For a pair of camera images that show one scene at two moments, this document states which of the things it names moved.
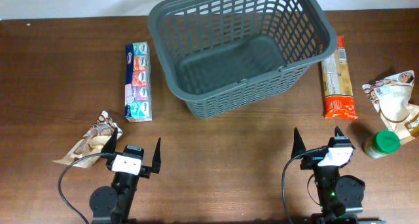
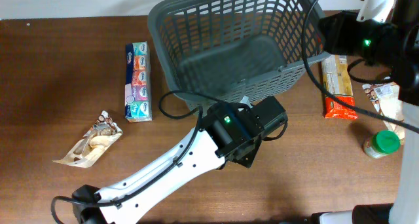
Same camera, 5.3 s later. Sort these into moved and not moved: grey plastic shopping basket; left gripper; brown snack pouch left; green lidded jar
Moved: left gripper
Not moved: grey plastic shopping basket; brown snack pouch left; green lidded jar
